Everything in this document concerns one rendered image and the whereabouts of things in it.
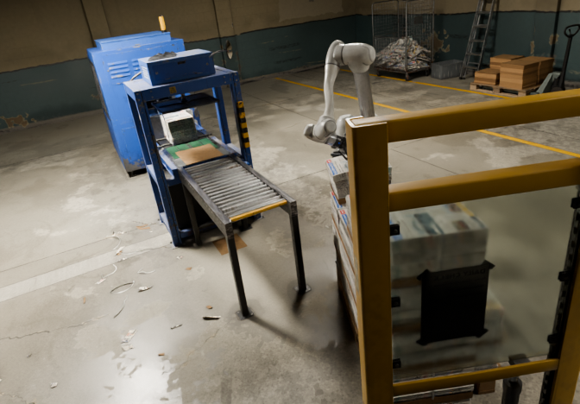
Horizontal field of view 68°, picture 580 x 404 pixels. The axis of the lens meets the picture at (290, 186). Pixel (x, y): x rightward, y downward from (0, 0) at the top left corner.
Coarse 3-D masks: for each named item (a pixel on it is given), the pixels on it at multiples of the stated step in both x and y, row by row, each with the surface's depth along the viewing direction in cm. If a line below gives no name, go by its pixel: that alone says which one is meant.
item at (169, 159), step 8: (184, 144) 463; (192, 144) 460; (200, 144) 456; (216, 144) 452; (224, 144) 449; (160, 152) 450; (168, 152) 445; (224, 152) 424; (232, 152) 424; (168, 160) 424; (176, 160) 419; (208, 160) 411; (168, 168) 418; (176, 168) 400; (184, 168) 403; (176, 176) 402
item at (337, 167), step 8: (328, 160) 303; (336, 160) 299; (344, 160) 296; (328, 168) 296; (336, 168) 287; (344, 168) 283; (336, 176) 279; (344, 176) 280; (336, 184) 282; (344, 184) 282; (336, 192) 293; (344, 192) 285
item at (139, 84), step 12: (216, 72) 413; (228, 72) 402; (132, 84) 401; (144, 84) 396; (168, 84) 377; (180, 84) 378; (192, 84) 383; (204, 84) 387; (216, 84) 392; (228, 84) 398; (132, 96) 382; (156, 96) 372; (168, 96) 376
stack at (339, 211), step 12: (336, 204) 291; (336, 216) 292; (336, 240) 312; (348, 240) 261; (336, 252) 329; (348, 252) 264; (348, 264) 271; (348, 276) 282; (348, 288) 288; (348, 300) 294; (348, 312) 309
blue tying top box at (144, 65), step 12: (144, 60) 386; (156, 60) 375; (168, 60) 378; (180, 60) 382; (192, 60) 387; (204, 60) 392; (144, 72) 396; (156, 72) 376; (168, 72) 381; (180, 72) 385; (192, 72) 390; (204, 72) 395; (156, 84) 379
